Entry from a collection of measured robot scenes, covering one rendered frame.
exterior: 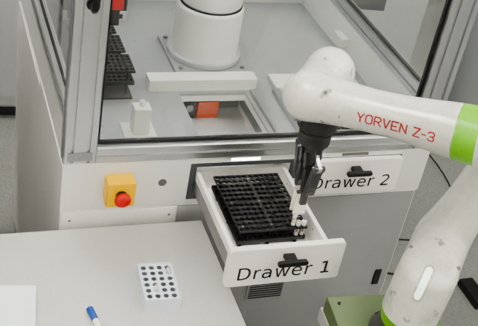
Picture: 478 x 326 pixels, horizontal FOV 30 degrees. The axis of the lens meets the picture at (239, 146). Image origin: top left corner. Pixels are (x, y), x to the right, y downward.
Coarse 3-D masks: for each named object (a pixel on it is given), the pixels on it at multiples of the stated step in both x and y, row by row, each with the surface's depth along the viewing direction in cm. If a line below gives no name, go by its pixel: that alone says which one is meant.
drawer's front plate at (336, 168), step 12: (372, 156) 243; (384, 156) 244; (396, 156) 245; (336, 168) 239; (348, 168) 241; (372, 168) 243; (384, 168) 245; (396, 168) 246; (324, 180) 240; (348, 180) 243; (360, 180) 244; (372, 180) 246; (384, 180) 247; (396, 180) 249; (324, 192) 243; (336, 192) 244; (348, 192) 246
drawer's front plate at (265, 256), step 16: (320, 240) 208; (336, 240) 210; (240, 256) 201; (256, 256) 203; (272, 256) 205; (304, 256) 208; (320, 256) 210; (336, 256) 211; (224, 272) 204; (240, 272) 204; (272, 272) 208; (288, 272) 209; (336, 272) 214
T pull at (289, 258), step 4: (284, 256) 205; (288, 256) 204; (292, 256) 205; (296, 256) 205; (288, 260) 203; (292, 260) 203; (296, 260) 204; (300, 260) 204; (304, 260) 204; (280, 264) 202; (284, 264) 202; (288, 264) 202; (292, 264) 203; (296, 264) 203; (300, 264) 204; (304, 264) 204
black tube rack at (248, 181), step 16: (224, 176) 228; (240, 176) 230; (256, 176) 231; (272, 176) 232; (224, 192) 228; (240, 192) 224; (256, 192) 225; (272, 192) 227; (224, 208) 222; (240, 208) 218; (256, 208) 219; (272, 208) 221; (288, 208) 222; (240, 224) 214; (256, 224) 219; (240, 240) 213; (256, 240) 214; (272, 240) 216; (288, 240) 217
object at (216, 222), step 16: (208, 176) 232; (288, 176) 234; (208, 192) 223; (288, 192) 234; (208, 208) 220; (208, 224) 220; (224, 224) 222; (224, 240) 210; (304, 240) 222; (224, 256) 209
